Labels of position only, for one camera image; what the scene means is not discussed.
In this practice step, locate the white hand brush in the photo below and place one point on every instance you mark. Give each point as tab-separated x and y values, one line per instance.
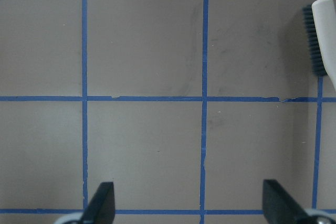
319	22

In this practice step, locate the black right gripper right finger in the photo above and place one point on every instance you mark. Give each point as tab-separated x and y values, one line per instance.
279	207

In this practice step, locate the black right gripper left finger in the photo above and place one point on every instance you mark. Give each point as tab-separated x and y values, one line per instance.
101	208

